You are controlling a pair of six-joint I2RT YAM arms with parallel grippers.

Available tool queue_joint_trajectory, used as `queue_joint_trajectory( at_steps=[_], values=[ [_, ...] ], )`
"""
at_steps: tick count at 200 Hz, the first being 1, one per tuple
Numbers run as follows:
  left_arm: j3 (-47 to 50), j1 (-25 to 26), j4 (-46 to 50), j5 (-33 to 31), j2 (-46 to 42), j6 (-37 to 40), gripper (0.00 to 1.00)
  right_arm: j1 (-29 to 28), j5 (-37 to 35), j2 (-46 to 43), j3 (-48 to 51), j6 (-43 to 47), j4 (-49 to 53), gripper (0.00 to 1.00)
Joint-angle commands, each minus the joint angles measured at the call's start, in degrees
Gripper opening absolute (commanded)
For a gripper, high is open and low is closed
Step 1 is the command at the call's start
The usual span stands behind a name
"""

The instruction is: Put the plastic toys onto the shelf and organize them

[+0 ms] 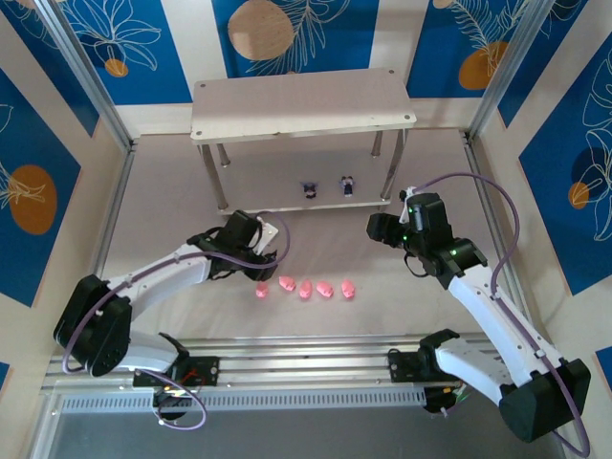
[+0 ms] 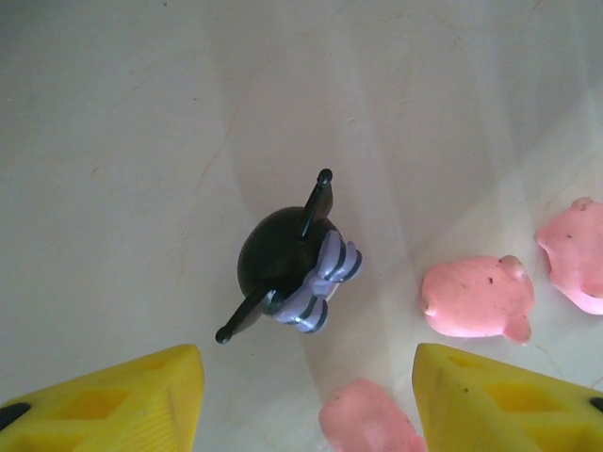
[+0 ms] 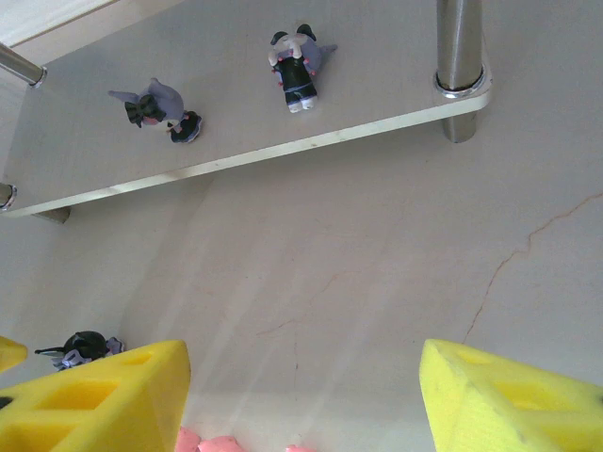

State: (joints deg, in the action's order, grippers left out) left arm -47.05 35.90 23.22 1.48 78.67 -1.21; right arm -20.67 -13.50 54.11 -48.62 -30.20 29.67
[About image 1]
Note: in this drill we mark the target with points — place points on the Kuromi figurine with black dress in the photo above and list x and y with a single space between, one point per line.
347 186

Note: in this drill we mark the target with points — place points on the Kuromi figurine with purple hood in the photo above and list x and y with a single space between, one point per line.
310 190

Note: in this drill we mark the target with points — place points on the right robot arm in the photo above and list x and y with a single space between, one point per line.
502 325

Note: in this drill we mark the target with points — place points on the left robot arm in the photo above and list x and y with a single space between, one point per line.
153 282

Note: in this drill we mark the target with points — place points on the white two-tier metal-leg shelf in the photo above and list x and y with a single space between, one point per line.
301 107

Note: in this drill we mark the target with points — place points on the pink plastic pig toy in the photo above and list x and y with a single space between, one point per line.
304 290
325 288
261 290
287 282
348 290

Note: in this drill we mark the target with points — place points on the black controller box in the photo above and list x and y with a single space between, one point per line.
172 406
440 399

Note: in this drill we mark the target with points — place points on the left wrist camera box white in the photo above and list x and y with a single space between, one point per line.
268 234

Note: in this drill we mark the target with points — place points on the aluminium side rail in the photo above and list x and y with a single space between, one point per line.
115 215
483 191

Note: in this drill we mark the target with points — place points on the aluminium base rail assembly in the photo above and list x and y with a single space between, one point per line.
306 363

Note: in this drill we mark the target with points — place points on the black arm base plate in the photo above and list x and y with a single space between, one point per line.
401 368
205 370

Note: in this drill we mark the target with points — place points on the aluminium frame post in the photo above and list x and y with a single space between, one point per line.
95 81
507 72

